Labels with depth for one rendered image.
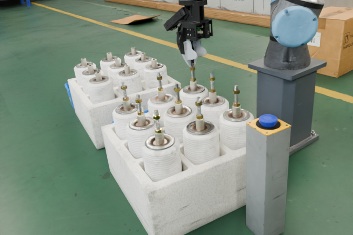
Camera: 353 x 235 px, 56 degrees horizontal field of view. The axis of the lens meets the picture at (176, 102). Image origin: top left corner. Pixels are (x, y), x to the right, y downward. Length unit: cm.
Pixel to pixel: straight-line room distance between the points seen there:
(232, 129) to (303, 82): 36
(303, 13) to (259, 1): 221
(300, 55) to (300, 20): 21
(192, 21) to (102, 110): 50
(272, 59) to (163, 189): 57
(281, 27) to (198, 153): 41
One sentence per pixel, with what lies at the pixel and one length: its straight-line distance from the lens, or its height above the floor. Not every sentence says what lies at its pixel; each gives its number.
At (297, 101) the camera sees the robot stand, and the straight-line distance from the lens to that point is 117.
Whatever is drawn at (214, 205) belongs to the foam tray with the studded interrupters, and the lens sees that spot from 94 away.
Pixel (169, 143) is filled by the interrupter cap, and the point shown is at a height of 25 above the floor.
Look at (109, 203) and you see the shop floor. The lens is 108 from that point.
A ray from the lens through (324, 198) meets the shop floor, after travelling 108.
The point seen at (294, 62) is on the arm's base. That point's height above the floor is 33.
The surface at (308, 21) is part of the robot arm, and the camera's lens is 96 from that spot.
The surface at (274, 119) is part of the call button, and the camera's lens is 75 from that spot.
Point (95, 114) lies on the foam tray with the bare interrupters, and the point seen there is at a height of 15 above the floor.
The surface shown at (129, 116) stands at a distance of 100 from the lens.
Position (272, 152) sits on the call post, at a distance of 76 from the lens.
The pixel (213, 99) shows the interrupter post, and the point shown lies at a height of 26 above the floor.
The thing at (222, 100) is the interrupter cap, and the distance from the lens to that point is 102.
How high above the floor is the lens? 69
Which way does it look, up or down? 25 degrees down
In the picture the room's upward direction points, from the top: 6 degrees counter-clockwise
